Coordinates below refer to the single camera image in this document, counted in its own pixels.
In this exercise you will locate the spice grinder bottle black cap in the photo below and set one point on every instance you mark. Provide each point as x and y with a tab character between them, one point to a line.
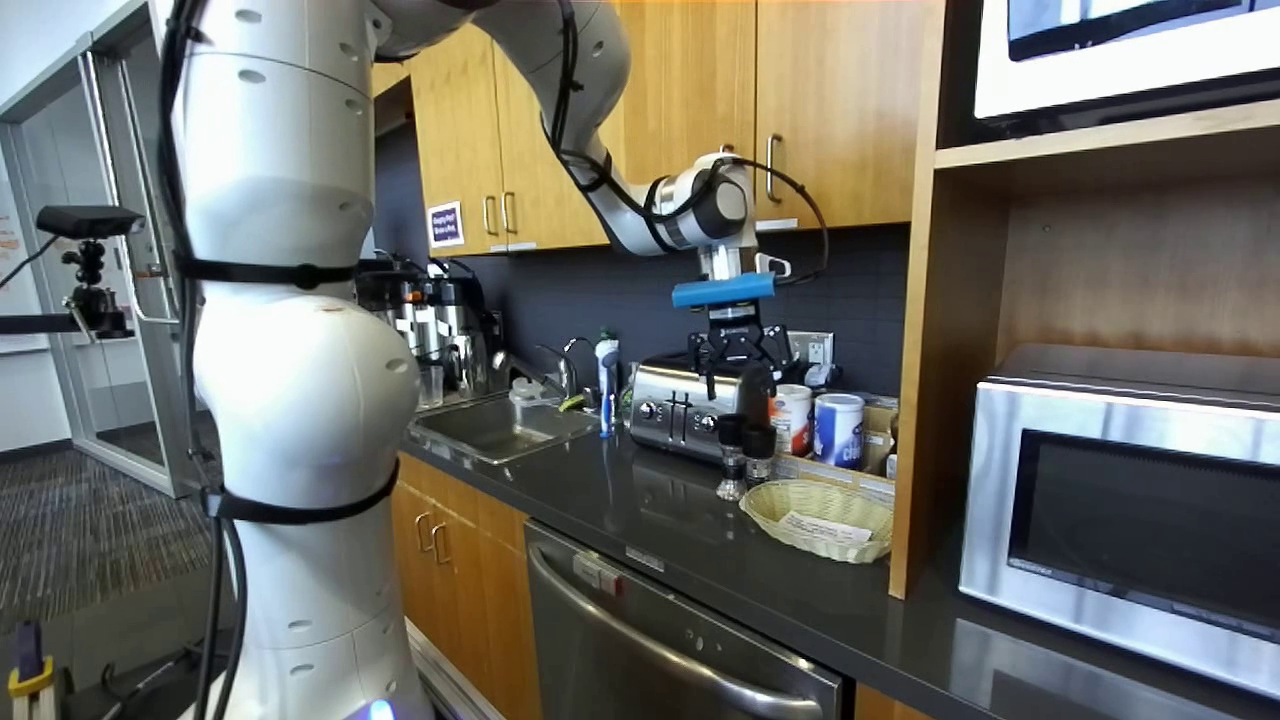
756	436

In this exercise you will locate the chrome sink faucet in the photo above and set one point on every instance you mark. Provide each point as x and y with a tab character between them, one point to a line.
570	366

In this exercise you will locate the white wall outlet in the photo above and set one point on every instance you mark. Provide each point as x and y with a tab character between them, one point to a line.
817	352

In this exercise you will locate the wooden organizer box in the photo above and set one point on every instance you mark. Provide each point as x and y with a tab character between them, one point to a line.
808	448

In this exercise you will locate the dish soap bottle green cap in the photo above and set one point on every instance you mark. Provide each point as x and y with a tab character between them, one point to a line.
608	380

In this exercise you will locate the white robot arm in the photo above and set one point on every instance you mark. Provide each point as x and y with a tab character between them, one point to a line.
265	166

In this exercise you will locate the coffee machine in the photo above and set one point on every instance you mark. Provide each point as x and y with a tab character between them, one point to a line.
441	315

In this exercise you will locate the tripod mounted camera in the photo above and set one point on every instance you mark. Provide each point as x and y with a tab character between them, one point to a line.
89	306

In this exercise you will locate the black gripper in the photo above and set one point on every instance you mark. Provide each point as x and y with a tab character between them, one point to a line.
739	338

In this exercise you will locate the stainless steel sink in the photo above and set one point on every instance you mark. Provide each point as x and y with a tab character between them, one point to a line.
498	430

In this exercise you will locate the blue white canister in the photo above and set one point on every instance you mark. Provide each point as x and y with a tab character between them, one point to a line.
838	430

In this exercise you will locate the stainless steel dishwasher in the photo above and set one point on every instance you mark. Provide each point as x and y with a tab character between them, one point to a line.
618	645

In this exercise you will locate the red white canister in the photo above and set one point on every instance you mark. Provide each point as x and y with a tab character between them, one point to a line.
795	416

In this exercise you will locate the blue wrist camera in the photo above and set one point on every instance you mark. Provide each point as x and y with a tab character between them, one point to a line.
715	294

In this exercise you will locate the stainless steel microwave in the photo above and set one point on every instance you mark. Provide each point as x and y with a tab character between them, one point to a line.
1132	499

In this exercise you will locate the silver four-slot toaster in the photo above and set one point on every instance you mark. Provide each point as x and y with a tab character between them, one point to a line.
674	407

